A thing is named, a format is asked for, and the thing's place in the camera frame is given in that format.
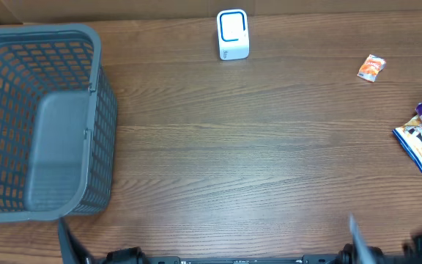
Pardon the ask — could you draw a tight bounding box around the white barcode scanner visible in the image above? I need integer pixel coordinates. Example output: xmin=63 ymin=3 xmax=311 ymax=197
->
xmin=216 ymin=9 xmax=250 ymax=61

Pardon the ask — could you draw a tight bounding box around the small orange juice carton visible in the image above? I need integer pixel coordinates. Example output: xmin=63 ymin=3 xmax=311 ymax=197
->
xmin=357 ymin=54 xmax=386 ymax=82

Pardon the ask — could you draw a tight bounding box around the yellow snack bag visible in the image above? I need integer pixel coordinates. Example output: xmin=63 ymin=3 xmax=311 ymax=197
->
xmin=393 ymin=115 xmax=422 ymax=172

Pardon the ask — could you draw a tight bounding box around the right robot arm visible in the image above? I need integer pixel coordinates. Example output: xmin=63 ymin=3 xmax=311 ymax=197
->
xmin=332 ymin=215 xmax=422 ymax=264

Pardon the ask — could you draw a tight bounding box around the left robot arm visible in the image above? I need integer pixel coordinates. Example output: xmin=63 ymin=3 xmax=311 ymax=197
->
xmin=58 ymin=218 xmax=150 ymax=264

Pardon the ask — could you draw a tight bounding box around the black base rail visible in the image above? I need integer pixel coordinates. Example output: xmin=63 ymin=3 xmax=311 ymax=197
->
xmin=97 ymin=247 xmax=341 ymax=264

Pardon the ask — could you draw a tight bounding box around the grey plastic mesh basket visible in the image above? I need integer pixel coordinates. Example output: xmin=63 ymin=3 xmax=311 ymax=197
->
xmin=0 ymin=24 xmax=118 ymax=222

